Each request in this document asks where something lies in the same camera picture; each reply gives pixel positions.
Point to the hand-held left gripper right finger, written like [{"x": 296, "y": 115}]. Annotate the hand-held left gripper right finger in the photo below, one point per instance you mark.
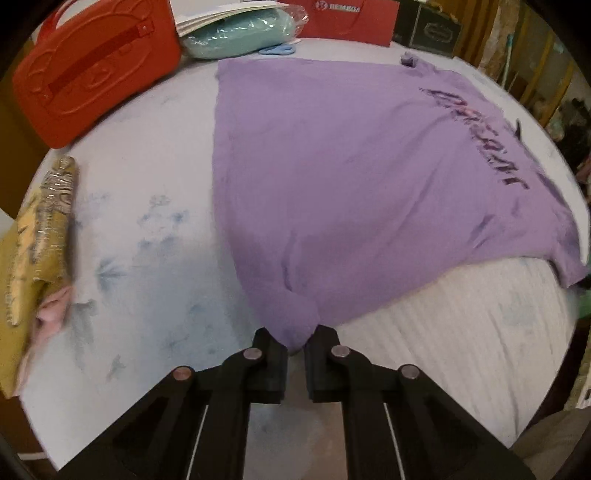
[{"x": 319, "y": 357}]

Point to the yellow patterned folded cloth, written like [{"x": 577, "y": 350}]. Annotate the yellow patterned folded cloth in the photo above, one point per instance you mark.
[{"x": 34, "y": 272}]

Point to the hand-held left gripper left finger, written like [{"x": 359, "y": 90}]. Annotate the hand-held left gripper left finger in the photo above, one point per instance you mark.
[{"x": 272, "y": 357}]

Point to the dark cardboard box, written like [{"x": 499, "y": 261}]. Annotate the dark cardboard box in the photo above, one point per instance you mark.
[{"x": 429, "y": 27}]

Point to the red paper bag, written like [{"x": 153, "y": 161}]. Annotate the red paper bag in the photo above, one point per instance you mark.
[{"x": 355, "y": 21}]

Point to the red plastic case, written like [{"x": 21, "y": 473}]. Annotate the red plastic case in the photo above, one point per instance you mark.
[{"x": 92, "y": 69}]

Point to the pink folded cloth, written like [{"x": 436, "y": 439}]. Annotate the pink folded cloth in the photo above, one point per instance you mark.
[{"x": 51, "y": 318}]

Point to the teal cushion in plastic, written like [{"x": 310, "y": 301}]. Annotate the teal cushion in plastic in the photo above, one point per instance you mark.
[{"x": 235, "y": 34}]

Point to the purple printed t-shirt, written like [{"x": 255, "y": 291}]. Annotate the purple printed t-shirt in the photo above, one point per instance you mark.
[{"x": 360, "y": 194}]

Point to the white papers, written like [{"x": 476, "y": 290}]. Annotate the white papers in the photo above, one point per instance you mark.
[{"x": 217, "y": 13}]

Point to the white patterned bed sheet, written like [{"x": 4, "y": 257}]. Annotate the white patterned bed sheet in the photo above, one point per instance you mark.
[{"x": 138, "y": 258}]

